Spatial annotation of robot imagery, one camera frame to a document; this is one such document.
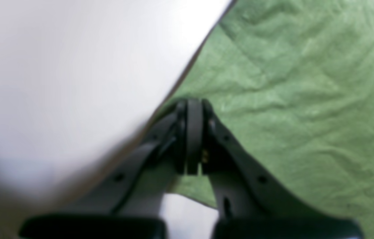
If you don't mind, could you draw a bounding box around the green t-shirt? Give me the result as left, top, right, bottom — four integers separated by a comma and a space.
167, 0, 374, 239

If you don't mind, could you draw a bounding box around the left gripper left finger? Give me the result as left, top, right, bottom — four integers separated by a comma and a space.
19, 100, 203, 239

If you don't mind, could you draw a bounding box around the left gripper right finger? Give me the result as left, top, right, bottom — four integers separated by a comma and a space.
202, 100, 363, 239

